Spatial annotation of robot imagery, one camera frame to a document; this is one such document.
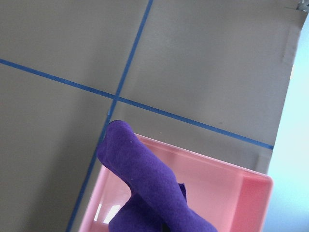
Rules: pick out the purple cloth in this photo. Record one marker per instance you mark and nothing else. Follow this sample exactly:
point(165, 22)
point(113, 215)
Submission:
point(157, 201)

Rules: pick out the pink plastic tray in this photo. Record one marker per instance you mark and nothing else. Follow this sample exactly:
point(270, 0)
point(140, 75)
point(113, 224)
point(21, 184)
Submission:
point(231, 198)

